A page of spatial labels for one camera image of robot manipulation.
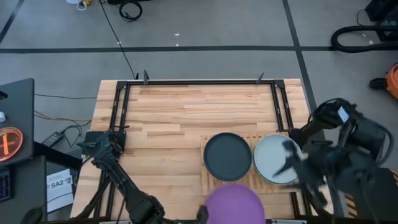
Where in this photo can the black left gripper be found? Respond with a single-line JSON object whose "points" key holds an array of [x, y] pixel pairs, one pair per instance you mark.
{"points": [[203, 216]]}

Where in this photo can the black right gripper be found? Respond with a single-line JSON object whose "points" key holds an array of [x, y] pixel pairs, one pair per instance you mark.
{"points": [[314, 168]]}

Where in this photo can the light grey plate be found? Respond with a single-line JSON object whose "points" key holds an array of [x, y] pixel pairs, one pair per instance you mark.
{"points": [[267, 149]]}

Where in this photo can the purple plate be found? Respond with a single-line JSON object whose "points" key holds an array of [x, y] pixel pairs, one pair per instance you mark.
{"points": [[234, 205]]}

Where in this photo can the dark grey plate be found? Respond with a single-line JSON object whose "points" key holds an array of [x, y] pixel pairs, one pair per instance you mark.
{"points": [[227, 157]]}

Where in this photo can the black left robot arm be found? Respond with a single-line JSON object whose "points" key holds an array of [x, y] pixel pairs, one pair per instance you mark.
{"points": [[124, 186]]}

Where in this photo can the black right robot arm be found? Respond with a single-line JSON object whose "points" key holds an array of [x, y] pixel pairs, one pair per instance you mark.
{"points": [[367, 137]]}

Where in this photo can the bamboo slatted shelf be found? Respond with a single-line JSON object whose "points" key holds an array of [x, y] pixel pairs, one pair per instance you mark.
{"points": [[204, 183]]}

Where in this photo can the hazard-striped black platform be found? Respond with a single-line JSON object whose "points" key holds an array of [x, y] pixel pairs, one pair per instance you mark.
{"points": [[350, 207]]}

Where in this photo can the orange vacuum cleaner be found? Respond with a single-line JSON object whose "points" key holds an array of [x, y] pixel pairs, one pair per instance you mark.
{"points": [[394, 81]]}

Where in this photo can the white SA2 paper sheet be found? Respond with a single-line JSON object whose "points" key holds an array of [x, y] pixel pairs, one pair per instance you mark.
{"points": [[59, 199]]}

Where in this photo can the black power adapter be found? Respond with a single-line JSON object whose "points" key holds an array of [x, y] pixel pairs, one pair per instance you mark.
{"points": [[53, 139]]}

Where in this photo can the black computer mouse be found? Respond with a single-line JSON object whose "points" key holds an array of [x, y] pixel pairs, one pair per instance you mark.
{"points": [[31, 216]]}

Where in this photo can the black vacuum unit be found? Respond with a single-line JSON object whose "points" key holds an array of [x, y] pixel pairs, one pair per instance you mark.
{"points": [[382, 9]]}

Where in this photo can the black desk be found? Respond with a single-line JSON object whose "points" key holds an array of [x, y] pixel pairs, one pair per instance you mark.
{"points": [[28, 186], [18, 102]]}

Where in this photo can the black keyboard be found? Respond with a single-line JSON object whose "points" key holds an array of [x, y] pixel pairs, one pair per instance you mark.
{"points": [[5, 186]]}

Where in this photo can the orange round disc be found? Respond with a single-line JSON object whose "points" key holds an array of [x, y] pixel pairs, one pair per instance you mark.
{"points": [[15, 137]]}

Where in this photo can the small white cap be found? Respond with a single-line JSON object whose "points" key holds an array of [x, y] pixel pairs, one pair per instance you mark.
{"points": [[2, 116]]}

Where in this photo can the black equipment case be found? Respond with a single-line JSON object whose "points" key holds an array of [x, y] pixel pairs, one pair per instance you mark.
{"points": [[115, 1]]}

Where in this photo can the yellow plug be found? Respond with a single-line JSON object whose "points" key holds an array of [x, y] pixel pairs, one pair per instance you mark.
{"points": [[88, 2]]}

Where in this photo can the white round object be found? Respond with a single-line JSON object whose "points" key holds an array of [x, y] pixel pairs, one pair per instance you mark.
{"points": [[73, 1]]}

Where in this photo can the black frame clamp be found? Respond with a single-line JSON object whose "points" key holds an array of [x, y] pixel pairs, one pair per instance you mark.
{"points": [[145, 76], [259, 78]]}

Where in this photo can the black metal table frame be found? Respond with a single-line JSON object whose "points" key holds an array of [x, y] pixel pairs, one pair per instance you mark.
{"points": [[199, 82]]}

